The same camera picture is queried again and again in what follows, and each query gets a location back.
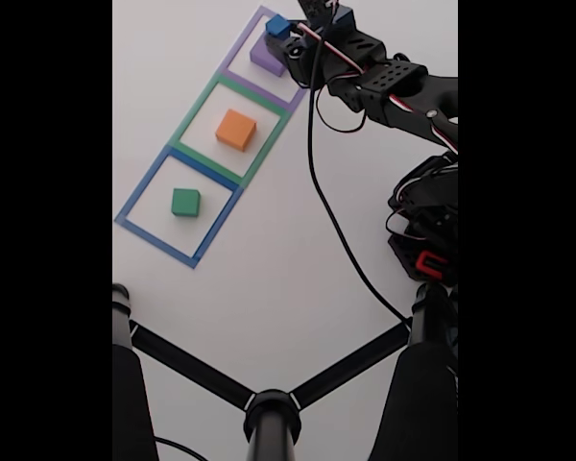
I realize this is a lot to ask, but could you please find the small blue cube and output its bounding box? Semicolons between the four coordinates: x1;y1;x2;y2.
264;12;292;40

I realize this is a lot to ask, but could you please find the large purple block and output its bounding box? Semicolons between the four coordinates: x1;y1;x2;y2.
249;37;287;78

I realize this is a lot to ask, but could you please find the orange block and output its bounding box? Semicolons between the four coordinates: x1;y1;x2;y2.
214;109;258;154

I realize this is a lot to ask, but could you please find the green block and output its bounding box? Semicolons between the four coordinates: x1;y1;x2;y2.
170;187;202;217

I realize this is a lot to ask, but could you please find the black tripod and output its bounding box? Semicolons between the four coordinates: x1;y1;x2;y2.
112;282;459;461

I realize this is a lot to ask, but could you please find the white red gripper servo wire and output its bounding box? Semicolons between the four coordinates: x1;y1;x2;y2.
297;21;459;155

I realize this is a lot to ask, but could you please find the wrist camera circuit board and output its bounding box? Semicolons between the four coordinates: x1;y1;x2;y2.
297;0;342;30

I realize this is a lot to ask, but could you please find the purple tape square frame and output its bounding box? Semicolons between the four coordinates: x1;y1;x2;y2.
219;4;308;110

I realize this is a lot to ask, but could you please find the green tape square frame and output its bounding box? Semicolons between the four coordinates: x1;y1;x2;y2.
168;71;289;188

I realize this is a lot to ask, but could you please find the thick black camera cable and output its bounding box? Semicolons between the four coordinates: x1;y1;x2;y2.
306;28;409;323

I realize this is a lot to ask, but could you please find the white red base servo wire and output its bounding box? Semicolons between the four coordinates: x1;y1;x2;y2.
385;162;459;244

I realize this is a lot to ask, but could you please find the blue tape square frame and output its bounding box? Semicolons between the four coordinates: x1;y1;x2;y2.
113;146;245;270

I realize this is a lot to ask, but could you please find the thin black cable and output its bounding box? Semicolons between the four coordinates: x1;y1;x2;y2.
154;436;207;461

